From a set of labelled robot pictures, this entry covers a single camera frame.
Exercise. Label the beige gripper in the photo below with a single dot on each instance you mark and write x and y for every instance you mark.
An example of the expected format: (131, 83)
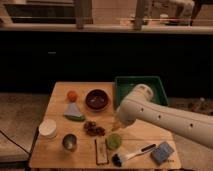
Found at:
(116, 125)

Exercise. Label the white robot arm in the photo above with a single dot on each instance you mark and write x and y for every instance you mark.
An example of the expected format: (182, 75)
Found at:
(137, 105)

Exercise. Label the green plastic cup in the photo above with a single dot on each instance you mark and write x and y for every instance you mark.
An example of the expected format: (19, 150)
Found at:
(114, 141)

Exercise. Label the metal cup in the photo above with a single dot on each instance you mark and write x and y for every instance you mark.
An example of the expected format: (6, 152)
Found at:
(69, 142)

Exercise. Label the brown rectangular block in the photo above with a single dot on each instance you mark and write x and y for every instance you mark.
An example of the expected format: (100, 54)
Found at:
(101, 151)

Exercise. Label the brown grape bunch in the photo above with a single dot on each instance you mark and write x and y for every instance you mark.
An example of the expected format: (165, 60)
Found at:
(92, 129)

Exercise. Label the dark red bowl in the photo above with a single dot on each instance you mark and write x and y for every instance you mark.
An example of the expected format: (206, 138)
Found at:
(97, 99)

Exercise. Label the white black dish brush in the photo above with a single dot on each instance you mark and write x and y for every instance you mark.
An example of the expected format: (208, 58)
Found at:
(118, 159)

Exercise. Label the green plastic tray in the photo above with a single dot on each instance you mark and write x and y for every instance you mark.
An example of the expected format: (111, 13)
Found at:
(124, 84)

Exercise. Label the wooden table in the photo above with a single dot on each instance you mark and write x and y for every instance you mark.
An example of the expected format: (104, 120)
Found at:
(49, 153)

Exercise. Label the blue green cloth wedge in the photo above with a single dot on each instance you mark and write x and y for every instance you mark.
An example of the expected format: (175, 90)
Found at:
(73, 113)

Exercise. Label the blue sponge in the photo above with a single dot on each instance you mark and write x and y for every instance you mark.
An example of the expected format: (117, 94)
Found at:
(162, 153)

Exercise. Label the orange fruit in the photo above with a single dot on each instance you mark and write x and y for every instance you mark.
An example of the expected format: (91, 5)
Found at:
(72, 96)

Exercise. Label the white round container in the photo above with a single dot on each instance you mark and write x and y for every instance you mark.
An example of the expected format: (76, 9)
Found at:
(48, 128)

